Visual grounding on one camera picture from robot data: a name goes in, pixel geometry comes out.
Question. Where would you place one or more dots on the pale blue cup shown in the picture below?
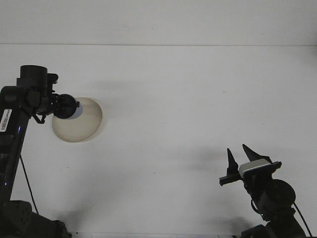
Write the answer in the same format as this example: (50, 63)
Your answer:
(65, 106)

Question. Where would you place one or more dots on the pale round plate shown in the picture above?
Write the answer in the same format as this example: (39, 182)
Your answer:
(84, 126)

